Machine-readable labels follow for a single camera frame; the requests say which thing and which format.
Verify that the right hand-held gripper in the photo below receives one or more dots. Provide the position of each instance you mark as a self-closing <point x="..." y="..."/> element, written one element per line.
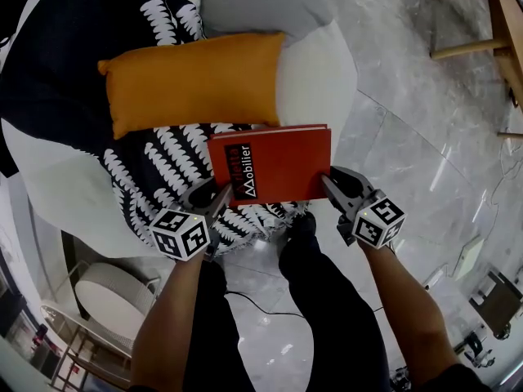
<point x="380" y="223"/>

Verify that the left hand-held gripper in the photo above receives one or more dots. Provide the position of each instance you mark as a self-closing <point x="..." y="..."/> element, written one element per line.
<point x="180" y="235"/>

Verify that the red book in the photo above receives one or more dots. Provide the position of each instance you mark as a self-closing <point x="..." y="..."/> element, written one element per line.
<point x="278" y="166"/>

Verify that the white beanbag chair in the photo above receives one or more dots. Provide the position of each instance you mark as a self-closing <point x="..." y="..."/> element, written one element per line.
<point x="314" y="88"/>

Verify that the person's left forearm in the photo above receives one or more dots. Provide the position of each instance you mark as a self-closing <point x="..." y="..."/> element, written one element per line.
<point x="167" y="325"/>

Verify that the person's right forearm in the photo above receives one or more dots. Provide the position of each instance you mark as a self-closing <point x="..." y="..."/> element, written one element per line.
<point x="408" y="308"/>

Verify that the person's right shoe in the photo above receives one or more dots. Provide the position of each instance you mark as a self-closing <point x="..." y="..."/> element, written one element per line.
<point x="301" y="225"/>

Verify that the person's black clothing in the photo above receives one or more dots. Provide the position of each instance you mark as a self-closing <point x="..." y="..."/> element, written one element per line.
<point x="335" y="292"/>

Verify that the orange cushion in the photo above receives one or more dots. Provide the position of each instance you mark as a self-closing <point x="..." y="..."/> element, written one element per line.
<point x="192" y="84"/>

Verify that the round glass top side table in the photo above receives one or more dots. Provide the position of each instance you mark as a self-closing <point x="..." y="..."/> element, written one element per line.
<point x="110" y="296"/>

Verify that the white flat box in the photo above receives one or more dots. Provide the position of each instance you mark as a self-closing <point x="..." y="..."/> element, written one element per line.
<point x="470" y="257"/>

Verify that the black white patterned blanket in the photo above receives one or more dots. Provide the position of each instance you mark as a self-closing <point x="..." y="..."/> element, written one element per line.
<point x="53" y="88"/>

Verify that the black trolley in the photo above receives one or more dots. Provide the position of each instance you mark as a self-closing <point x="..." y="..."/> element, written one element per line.
<point x="496" y="304"/>

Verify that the grey cushion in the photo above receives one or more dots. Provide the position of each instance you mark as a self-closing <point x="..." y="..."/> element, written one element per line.
<point x="261" y="2"/>

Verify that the black metal stand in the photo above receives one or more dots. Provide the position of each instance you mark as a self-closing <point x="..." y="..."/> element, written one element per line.
<point x="476" y="347"/>

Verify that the oval wooden coffee table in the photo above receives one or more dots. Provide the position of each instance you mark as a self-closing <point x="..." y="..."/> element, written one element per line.
<point x="506" y="27"/>

